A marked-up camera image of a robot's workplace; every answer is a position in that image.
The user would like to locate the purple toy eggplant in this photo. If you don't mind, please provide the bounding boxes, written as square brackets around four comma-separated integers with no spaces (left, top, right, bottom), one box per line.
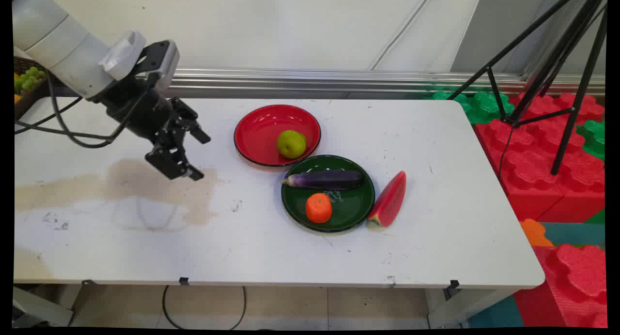
[281,169,364,191]

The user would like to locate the orange foam piece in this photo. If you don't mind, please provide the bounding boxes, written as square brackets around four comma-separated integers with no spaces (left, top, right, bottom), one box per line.
[520,218,554,247]

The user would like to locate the yellow-green toy pear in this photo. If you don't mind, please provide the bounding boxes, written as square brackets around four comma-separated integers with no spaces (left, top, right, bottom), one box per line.
[277,129,307,160]

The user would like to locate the aluminium rail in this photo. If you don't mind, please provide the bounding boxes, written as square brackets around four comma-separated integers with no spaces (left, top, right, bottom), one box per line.
[48,67,606,100]

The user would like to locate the red enamel plate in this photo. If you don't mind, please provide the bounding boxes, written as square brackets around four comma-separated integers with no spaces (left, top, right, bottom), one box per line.
[233,104,322,168]

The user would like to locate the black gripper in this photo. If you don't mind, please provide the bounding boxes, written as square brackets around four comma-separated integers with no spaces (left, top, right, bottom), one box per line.
[90,76,212,182]

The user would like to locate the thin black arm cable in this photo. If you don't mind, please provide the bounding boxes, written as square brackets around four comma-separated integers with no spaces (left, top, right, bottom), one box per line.
[15,96,84,135]

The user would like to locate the green foam block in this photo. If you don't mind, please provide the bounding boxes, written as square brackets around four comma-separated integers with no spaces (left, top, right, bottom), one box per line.
[425,89,515,125]
[575,119,606,162]

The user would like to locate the red toy watermelon slice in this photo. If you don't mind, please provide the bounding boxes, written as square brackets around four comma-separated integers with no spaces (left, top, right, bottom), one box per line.
[366,170,407,228]

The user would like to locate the small red foam block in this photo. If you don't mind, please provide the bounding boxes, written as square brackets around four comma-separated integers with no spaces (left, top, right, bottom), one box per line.
[512,243,609,329]

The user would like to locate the black floor cable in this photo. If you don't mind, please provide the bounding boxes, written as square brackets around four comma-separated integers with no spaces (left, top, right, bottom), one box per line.
[162,285,248,330]

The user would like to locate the green enamel plate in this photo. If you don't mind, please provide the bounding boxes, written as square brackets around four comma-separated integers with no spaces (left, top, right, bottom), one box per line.
[281,154,376,233]

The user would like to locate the orange toy tangerine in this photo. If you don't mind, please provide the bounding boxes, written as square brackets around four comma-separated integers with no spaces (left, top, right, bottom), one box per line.
[305,193,333,224]

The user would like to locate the green toy grapes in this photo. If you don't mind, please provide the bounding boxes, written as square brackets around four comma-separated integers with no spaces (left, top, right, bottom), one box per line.
[15,66,47,94]

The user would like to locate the black tripod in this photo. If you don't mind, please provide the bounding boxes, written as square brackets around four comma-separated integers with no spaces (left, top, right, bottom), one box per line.
[447,0,609,176]

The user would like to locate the brown wicker basket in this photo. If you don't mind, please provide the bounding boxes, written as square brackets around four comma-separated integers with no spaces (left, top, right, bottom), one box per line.
[14,57,50,121]

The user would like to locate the silver black wrist camera box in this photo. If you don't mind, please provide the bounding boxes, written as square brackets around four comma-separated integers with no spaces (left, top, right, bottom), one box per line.
[136,40,180,91]

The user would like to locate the large red foam block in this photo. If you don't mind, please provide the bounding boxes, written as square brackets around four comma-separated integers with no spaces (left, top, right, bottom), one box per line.
[474,92,606,224]

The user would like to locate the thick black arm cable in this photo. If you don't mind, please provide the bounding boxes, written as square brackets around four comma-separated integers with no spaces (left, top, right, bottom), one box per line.
[46,76,146,149]

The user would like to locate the grey table leg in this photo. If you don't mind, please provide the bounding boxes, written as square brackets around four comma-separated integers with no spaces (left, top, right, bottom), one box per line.
[13,285,74,327]
[427,288,516,329]

